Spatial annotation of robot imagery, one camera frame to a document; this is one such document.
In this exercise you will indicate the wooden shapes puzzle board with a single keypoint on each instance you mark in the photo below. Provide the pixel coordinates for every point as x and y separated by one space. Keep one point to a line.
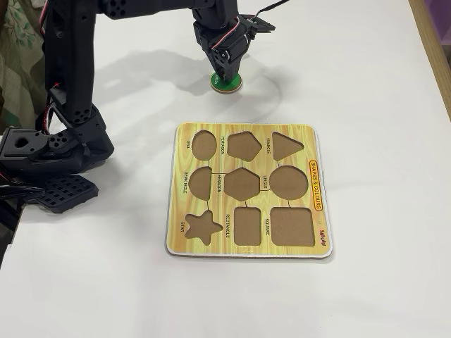
317 141

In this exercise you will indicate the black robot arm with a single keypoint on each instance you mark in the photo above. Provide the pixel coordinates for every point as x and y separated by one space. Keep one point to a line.
70 53

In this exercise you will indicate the floral green cloth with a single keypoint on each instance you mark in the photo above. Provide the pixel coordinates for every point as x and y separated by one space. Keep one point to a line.
17 53

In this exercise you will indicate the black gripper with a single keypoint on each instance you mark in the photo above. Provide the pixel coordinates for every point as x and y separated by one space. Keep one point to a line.
225 60

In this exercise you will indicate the black table clamp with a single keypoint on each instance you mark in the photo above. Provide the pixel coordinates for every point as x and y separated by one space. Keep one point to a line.
21 193

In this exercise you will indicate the green round piece yellow pin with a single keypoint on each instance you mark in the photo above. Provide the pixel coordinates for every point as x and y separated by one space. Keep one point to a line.
235 84

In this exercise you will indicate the black square wrist camera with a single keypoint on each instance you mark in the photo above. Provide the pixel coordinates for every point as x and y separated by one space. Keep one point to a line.
262 26

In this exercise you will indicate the light wooden edge strip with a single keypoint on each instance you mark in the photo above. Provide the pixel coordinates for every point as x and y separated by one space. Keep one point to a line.
423 14

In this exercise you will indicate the black robot base grid foot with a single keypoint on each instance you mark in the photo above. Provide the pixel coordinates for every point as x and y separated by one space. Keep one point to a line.
67 192

